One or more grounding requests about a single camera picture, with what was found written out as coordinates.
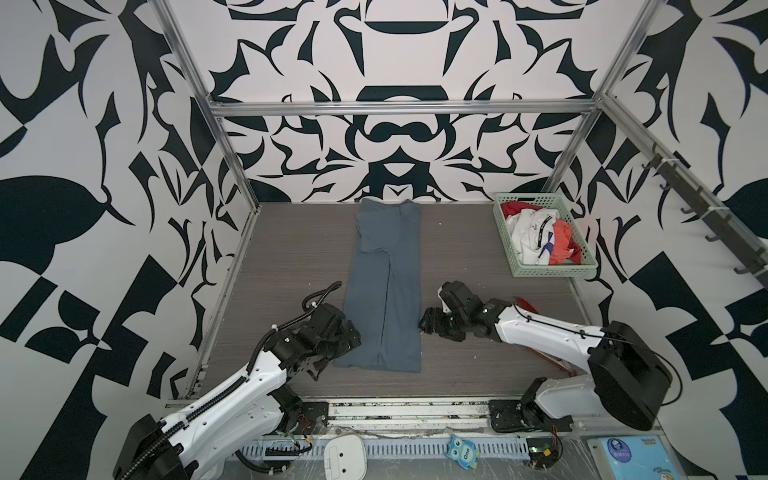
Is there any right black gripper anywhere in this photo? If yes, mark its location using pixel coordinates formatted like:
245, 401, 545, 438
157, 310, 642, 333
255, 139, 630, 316
414, 307, 471, 342

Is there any grey blue t shirt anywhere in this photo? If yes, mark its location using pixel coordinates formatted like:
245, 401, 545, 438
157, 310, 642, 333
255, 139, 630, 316
334, 199, 422, 373

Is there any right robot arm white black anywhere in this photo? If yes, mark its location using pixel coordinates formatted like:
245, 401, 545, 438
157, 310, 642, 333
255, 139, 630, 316
419, 281, 675, 433

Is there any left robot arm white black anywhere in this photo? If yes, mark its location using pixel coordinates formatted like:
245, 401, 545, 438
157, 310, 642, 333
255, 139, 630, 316
112, 281, 361, 479

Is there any red pen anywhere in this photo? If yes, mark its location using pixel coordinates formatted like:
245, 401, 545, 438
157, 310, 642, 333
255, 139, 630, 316
515, 297, 578, 377

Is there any white t shirt in basket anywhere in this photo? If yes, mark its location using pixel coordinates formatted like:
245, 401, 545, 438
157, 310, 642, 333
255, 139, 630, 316
505, 209, 559, 266

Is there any red t shirt in basket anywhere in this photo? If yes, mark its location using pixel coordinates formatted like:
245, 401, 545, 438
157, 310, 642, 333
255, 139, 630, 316
502, 202, 580, 265

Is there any white box device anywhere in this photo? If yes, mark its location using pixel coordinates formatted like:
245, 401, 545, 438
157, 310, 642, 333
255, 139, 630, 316
323, 434, 367, 480

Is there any blue owl toy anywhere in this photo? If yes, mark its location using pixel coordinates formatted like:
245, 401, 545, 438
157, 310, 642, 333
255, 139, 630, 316
445, 435, 479, 470

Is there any green plastic basket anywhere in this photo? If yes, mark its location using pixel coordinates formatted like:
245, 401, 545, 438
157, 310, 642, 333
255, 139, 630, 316
493, 193, 598, 278

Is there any blue labelled box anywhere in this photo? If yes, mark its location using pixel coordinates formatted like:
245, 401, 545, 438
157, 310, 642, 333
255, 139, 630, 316
587, 435, 686, 480

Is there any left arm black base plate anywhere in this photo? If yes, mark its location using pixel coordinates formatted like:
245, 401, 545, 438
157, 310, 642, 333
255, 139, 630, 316
290, 401, 329, 436

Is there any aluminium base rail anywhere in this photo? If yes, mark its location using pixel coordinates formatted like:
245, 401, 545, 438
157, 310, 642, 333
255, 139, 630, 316
149, 395, 667, 445

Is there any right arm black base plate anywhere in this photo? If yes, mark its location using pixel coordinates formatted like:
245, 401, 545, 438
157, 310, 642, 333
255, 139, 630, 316
488, 399, 573, 434

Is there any black corrugated cable hose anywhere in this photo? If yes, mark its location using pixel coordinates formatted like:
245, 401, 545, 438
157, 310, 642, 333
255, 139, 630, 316
119, 371, 247, 480

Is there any horizontal aluminium frame bar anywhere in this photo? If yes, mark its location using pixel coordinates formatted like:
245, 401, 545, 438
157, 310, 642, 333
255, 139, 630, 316
209, 99, 595, 118

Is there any black wall hook rack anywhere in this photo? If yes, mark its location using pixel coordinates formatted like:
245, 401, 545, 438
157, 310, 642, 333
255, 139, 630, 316
643, 142, 767, 290

